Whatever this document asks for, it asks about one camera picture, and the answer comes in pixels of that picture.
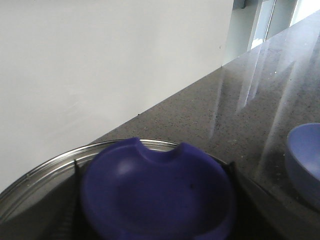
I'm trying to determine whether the window frame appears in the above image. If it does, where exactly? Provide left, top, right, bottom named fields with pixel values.
left=227, top=0, right=320, bottom=56

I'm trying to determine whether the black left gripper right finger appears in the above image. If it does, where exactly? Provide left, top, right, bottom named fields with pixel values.
left=222, top=162, right=283, bottom=240

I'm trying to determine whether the blue plastic bowl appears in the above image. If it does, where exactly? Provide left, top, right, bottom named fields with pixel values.
left=285, top=123, right=320, bottom=210

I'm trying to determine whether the glass lid with blue knob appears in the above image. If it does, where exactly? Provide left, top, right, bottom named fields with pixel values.
left=0, top=138, right=236, bottom=240

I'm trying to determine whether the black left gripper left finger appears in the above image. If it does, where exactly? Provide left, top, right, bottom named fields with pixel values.
left=61, top=160, right=85, bottom=240

